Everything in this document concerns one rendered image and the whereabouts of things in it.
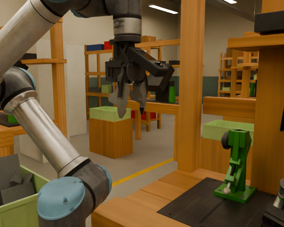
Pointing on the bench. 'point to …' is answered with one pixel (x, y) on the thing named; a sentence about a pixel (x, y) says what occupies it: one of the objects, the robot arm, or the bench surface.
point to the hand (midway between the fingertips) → (134, 112)
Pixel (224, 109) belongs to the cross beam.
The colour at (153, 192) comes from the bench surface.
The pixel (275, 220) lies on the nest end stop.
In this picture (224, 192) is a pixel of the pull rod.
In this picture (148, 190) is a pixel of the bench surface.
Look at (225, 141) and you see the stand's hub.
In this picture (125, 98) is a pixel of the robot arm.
